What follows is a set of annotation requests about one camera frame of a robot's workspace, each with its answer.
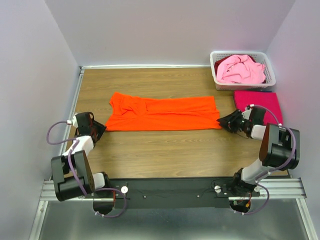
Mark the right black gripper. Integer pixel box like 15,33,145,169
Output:
216,109,251,134

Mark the orange t-shirt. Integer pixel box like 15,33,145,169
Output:
105,92,222,132

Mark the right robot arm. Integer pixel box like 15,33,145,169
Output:
217,104,300,196

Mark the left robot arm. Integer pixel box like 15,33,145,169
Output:
46,111,111,202

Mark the folded magenta t-shirt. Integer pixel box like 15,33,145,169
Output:
233,90,284,124

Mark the pink t-shirt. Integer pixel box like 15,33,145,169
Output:
216,54,266,84

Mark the white plastic basket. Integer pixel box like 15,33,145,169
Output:
209,50,276,91

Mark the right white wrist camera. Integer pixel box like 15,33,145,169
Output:
242,104,255,120

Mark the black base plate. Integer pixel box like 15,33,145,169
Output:
92,177,260,216

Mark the aluminium frame rail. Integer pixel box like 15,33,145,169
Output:
30,177,317,240

